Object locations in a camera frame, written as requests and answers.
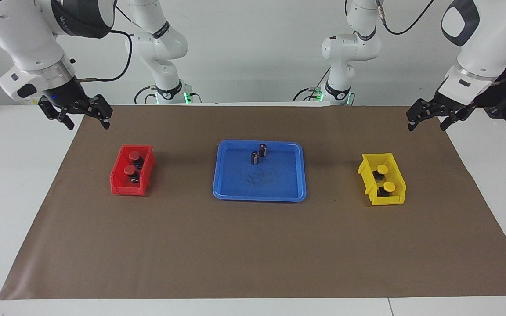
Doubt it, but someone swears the brown table mat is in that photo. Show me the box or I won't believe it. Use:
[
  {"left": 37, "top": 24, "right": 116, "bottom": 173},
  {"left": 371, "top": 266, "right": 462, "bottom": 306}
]
[{"left": 0, "top": 104, "right": 506, "bottom": 300}]

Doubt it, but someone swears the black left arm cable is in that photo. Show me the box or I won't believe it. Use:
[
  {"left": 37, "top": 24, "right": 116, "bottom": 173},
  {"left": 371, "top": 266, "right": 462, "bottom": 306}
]
[{"left": 377, "top": 0, "right": 436, "bottom": 36}]

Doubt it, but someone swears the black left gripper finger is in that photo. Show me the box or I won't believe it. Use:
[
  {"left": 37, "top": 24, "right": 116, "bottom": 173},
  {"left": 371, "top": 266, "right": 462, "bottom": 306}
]
[
  {"left": 439, "top": 104, "right": 477, "bottom": 132},
  {"left": 406, "top": 98, "right": 434, "bottom": 132}
]

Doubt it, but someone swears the yellow plastic bin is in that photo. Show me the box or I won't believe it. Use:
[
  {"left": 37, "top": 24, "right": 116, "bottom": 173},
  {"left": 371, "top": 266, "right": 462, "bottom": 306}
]
[{"left": 358, "top": 153, "right": 407, "bottom": 206}]

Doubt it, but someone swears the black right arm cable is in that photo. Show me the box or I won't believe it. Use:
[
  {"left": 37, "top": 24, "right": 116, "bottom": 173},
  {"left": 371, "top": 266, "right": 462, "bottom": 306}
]
[{"left": 76, "top": 29, "right": 133, "bottom": 83}]

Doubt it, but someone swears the black base cable loop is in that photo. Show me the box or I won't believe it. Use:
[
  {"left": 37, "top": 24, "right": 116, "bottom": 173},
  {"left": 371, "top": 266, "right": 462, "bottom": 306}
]
[{"left": 134, "top": 85, "right": 157, "bottom": 105}]

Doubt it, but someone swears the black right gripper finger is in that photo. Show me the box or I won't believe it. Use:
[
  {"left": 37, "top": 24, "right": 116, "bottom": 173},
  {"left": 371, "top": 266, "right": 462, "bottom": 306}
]
[
  {"left": 38, "top": 98, "right": 76, "bottom": 131},
  {"left": 87, "top": 94, "right": 114, "bottom": 130}
]

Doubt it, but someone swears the blue plastic tray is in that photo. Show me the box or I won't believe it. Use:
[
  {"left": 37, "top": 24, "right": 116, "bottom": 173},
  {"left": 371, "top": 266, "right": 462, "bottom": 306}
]
[{"left": 212, "top": 140, "right": 307, "bottom": 203}]

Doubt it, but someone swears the black base cable bundle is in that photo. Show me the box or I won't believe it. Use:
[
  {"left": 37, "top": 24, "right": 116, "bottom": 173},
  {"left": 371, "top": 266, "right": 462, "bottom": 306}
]
[{"left": 292, "top": 69, "right": 332, "bottom": 102}]

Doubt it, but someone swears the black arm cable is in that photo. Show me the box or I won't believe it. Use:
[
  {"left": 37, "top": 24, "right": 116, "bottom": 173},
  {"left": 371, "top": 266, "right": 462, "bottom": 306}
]
[
  {"left": 76, "top": 29, "right": 133, "bottom": 83},
  {"left": 377, "top": 0, "right": 436, "bottom": 36}
]

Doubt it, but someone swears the red plastic bin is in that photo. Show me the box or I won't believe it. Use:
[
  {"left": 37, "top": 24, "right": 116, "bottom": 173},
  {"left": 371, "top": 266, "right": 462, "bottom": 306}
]
[{"left": 110, "top": 144, "right": 156, "bottom": 196}]

